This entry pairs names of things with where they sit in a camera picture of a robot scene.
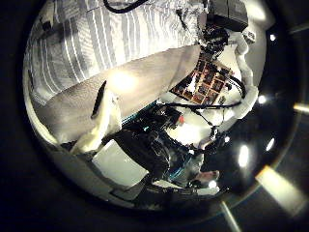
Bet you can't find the black cabinet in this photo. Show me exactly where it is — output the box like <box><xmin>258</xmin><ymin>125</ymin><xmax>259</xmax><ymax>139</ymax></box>
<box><xmin>208</xmin><ymin>0</ymin><xmax>249</xmax><ymax>32</ymax></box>

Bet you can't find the wooden bookshelf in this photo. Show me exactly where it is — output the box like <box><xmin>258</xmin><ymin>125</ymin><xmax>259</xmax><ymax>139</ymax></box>
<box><xmin>169</xmin><ymin>52</ymin><xmax>235</xmax><ymax>106</ymax></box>

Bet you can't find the black cable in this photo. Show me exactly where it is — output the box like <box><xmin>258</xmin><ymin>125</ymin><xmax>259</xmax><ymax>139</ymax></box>
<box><xmin>158</xmin><ymin>74</ymin><xmax>247</xmax><ymax>111</ymax></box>
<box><xmin>101</xmin><ymin>0</ymin><xmax>150</xmax><ymax>15</ymax></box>

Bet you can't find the ceiling light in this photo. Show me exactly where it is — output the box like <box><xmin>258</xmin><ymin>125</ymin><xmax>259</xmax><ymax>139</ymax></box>
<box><xmin>238</xmin><ymin>144</ymin><xmax>250</xmax><ymax>168</ymax></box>
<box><xmin>265</xmin><ymin>137</ymin><xmax>276</xmax><ymax>153</ymax></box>

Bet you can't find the small white device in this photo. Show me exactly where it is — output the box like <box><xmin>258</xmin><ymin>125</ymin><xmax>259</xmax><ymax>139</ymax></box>
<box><xmin>243</xmin><ymin>30</ymin><xmax>258</xmax><ymax>44</ymax></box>

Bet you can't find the white grey striped shirt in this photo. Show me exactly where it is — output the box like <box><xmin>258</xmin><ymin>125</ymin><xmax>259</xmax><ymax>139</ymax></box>
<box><xmin>25</xmin><ymin>0</ymin><xmax>207</xmax><ymax>107</ymax></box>

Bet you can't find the person in grey shirt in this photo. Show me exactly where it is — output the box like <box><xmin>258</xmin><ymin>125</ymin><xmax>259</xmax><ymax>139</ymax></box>
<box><xmin>167</xmin><ymin>151</ymin><xmax>224</xmax><ymax>191</ymax></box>

